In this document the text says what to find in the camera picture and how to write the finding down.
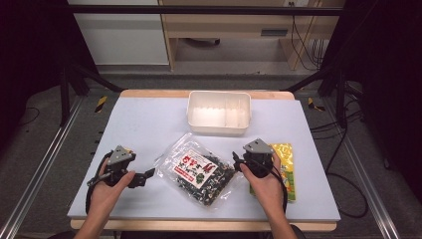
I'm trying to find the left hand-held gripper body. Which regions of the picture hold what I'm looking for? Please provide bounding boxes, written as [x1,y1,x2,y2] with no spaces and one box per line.
[87,144,137,188]

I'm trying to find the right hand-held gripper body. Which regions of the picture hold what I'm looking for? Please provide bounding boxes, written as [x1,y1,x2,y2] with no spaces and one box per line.
[242,137,276,179]

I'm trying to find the yellow pouch with white cap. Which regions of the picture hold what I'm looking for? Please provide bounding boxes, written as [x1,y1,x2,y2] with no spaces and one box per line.
[249,142,297,204]

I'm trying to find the clear bag of dried vegetables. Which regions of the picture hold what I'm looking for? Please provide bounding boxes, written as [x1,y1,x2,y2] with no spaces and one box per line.
[154,132,246,211]

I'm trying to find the white plastic container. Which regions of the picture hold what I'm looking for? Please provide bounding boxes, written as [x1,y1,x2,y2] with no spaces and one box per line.
[186,90,252,136]

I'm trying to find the person's left hand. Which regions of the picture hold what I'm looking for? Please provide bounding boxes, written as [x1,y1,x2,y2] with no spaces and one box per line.
[89,158,136,217]

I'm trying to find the person's right hand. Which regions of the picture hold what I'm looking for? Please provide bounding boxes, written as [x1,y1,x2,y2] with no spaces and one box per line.
[239,153,287,219]

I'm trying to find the white table mat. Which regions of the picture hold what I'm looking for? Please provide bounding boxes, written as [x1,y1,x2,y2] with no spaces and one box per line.
[67,97,341,223]

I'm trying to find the black metal stand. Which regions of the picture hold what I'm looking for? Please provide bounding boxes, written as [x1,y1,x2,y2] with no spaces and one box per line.
[59,59,124,127]
[282,62,350,129]

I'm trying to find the white cabinet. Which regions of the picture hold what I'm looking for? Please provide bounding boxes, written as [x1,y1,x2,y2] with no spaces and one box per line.
[67,0,170,67]

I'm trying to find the grey power strip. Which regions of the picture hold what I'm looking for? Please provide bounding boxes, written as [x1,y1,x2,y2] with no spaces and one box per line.
[260,28,290,38]

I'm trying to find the wooden desk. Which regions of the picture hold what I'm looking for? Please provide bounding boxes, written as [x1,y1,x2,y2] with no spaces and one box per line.
[158,0,346,72]

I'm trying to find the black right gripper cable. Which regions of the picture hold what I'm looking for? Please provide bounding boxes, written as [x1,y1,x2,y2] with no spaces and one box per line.
[271,164,289,214]

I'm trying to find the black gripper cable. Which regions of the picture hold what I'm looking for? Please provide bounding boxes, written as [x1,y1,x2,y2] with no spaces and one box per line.
[271,164,289,214]
[85,150,114,215]

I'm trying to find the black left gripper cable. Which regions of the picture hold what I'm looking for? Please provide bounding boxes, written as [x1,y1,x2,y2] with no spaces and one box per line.
[85,150,114,215]

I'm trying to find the aluminium floor rail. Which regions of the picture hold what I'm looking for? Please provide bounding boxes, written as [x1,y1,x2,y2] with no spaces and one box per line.
[321,98,403,239]
[0,96,85,239]

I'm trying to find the thin black floor cable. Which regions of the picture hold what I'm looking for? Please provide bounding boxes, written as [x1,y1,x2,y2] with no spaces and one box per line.
[17,106,41,127]

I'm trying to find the black cables under desk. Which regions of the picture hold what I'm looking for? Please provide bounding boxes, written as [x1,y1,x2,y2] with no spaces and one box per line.
[290,2,325,72]

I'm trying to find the black floor cables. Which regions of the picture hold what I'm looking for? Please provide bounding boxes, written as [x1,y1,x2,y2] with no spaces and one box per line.
[310,108,370,219]

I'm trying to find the black horizontal frame bar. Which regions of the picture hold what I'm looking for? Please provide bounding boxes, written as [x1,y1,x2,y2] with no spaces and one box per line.
[65,4,344,17]

